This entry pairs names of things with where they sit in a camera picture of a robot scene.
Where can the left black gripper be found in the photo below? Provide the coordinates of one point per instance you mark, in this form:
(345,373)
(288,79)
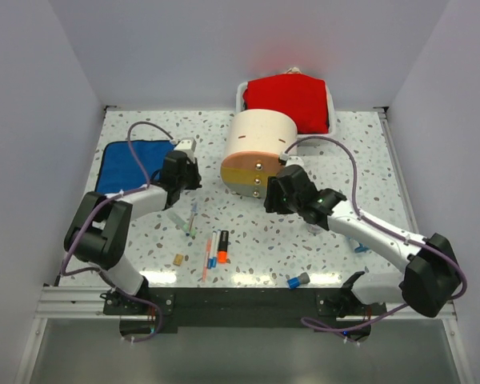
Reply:
(192,166)

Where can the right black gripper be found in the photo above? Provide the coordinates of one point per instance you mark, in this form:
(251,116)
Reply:
(272,202)

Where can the beige round drawer organizer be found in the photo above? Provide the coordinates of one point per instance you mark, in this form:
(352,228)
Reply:
(253,145)

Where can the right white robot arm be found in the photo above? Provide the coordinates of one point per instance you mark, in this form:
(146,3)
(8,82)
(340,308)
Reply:
(428,271)

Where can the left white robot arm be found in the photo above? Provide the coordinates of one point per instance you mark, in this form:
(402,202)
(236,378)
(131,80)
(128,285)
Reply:
(97,237)

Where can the teal-tipped pen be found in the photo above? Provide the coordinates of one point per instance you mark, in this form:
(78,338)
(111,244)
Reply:
(190,231)

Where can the clear green-capped tube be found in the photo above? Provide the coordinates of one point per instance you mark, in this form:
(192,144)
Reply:
(178,221)

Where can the clear round pin jar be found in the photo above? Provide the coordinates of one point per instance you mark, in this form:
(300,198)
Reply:
(314,229)

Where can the blue microfiber cloth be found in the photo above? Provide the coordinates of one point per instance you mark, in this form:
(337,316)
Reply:
(118,169)

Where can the orange thin pen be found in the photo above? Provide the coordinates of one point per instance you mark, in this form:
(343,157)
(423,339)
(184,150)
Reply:
(206,259)

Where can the small tan eraser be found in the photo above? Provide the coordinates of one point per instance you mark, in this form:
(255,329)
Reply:
(178,259)

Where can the black orange highlighter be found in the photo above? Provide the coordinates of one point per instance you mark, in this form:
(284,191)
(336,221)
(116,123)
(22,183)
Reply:
(223,246)

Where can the blue grey glue stick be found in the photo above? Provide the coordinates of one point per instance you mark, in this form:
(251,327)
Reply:
(296,282)

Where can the red folded cloth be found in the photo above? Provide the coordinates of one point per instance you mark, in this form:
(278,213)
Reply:
(299,96)

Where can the white blue-capped marker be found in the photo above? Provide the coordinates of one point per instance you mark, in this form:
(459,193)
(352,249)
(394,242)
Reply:
(212,258)

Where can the white plastic basket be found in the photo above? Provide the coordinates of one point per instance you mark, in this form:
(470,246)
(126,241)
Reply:
(331,119)

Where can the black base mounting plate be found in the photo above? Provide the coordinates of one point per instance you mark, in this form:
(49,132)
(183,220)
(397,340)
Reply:
(234,308)

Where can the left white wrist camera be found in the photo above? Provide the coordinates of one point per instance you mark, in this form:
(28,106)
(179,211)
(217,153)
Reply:
(188,146)

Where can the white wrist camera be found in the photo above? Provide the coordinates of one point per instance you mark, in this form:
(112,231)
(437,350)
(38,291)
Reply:
(188,146)
(289,160)

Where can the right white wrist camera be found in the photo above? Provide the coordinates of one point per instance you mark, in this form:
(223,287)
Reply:
(289,160)

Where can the aluminium frame rail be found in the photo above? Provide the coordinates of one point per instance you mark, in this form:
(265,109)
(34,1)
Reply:
(85,303)

